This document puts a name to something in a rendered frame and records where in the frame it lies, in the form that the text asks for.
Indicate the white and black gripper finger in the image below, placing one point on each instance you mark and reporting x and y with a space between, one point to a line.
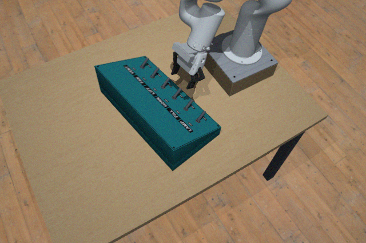
196 79
176 65

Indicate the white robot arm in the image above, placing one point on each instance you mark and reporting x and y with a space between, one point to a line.
205 21

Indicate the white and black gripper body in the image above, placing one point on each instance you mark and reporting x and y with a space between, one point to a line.
192 67

